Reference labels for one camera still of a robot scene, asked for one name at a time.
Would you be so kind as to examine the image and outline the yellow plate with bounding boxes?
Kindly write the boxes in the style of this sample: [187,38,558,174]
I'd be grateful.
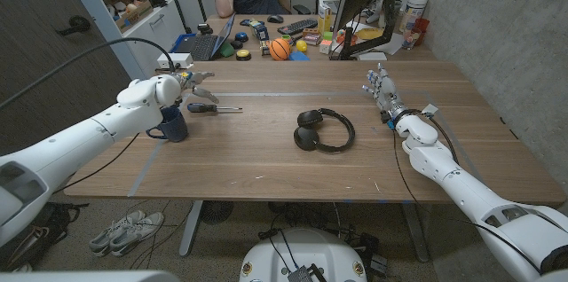
[354,27,385,42]

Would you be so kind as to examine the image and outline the orange basketball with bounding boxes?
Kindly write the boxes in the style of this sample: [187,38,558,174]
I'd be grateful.
[267,37,292,62]

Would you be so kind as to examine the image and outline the black door handle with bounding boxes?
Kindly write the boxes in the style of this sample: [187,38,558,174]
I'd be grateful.
[55,15,91,37]

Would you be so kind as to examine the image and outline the blue black screwdriver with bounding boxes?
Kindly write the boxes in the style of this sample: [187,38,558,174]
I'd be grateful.
[186,102,244,114]

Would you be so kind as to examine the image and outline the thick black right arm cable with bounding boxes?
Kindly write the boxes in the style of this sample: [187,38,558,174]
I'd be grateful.
[401,108,461,166]

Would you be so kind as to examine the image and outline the white shelf cabinet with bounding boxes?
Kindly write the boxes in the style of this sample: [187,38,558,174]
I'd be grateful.
[57,0,187,90]

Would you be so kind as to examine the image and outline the dark blue mug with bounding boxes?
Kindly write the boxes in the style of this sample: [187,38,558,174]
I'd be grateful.
[146,105,189,144]

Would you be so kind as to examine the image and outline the black headphones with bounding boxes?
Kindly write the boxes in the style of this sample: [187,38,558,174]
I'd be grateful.
[293,107,357,154]

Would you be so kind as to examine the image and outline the white power box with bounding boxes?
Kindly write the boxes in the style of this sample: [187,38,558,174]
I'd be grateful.
[156,52,194,70]

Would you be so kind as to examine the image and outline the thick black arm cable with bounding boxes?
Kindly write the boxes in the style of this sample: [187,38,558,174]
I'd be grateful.
[0,36,177,111]
[401,108,461,166]

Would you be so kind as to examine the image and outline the grey white sneaker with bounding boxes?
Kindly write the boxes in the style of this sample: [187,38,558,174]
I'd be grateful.
[88,209,146,257]
[109,211,165,258]

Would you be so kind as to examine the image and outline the white canister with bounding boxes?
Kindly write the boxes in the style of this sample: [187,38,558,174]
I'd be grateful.
[401,0,430,33]

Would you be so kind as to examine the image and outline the black bag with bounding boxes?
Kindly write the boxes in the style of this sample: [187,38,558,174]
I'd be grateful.
[0,201,90,272]

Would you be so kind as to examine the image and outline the red cup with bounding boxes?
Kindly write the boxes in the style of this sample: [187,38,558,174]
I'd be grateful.
[412,17,430,47]

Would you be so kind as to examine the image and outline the black keyboard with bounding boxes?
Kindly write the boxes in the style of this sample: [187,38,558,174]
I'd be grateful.
[277,18,319,36]

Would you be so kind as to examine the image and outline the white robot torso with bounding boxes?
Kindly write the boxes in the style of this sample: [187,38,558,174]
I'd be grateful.
[239,227,368,282]

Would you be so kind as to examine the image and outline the round black fan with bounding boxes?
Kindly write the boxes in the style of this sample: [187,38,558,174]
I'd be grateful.
[199,200,235,225]

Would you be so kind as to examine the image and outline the yellow carton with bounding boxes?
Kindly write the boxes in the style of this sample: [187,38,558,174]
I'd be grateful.
[317,1,333,35]

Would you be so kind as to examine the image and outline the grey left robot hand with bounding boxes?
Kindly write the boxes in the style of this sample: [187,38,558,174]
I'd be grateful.
[176,71,220,105]

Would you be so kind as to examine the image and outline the cardboard box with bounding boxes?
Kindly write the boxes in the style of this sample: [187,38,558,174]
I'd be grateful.
[114,0,154,34]

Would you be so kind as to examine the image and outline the open laptop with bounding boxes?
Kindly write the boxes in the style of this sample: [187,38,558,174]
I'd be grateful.
[185,12,236,62]

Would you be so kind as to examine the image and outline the grey table leg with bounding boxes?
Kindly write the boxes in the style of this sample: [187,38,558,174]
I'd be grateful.
[401,201,430,263]
[178,200,204,258]

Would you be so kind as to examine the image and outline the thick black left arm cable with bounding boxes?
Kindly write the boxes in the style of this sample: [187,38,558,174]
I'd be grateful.
[0,36,177,111]

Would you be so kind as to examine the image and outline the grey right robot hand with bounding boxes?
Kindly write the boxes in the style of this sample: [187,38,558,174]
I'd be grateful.
[361,62,409,125]

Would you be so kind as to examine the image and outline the blue tray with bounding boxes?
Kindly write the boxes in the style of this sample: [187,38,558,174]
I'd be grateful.
[170,33,197,54]

